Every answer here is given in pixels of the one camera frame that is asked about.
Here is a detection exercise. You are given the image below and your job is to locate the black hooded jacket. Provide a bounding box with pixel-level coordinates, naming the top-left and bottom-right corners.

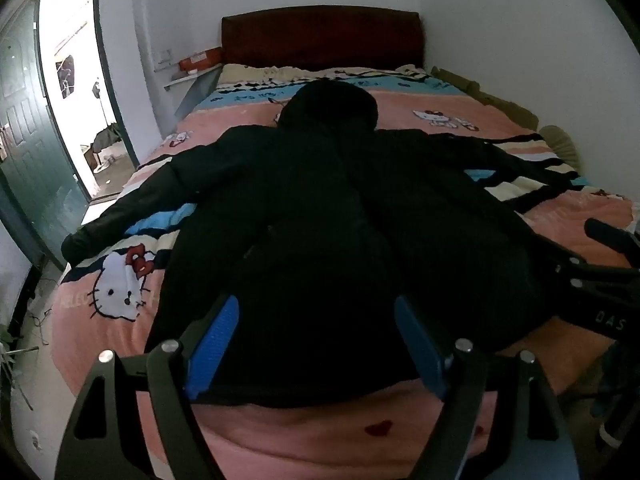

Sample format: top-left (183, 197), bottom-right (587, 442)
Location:
top-left (62, 80), bottom-right (561, 408)

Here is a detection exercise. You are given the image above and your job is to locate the orange box on shelf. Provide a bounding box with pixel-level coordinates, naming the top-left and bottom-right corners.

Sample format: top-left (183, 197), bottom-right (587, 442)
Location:
top-left (178, 47), bottom-right (222, 73)

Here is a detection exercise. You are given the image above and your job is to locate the dark red headboard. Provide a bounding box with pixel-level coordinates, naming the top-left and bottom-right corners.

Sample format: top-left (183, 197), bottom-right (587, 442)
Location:
top-left (221, 6), bottom-right (425, 72)

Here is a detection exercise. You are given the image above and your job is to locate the pink Hello Kitty blanket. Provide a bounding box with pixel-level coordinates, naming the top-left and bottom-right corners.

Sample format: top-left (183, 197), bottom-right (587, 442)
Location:
top-left (52, 64), bottom-right (639, 479)

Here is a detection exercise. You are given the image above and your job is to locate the green door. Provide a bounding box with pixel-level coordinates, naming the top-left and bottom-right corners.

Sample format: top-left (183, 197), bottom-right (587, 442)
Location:
top-left (1, 1), bottom-right (89, 268)

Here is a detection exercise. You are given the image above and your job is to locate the white wall shelf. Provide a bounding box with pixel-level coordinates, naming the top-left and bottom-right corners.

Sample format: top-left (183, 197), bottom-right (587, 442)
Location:
top-left (163, 63), bottom-right (222, 91)

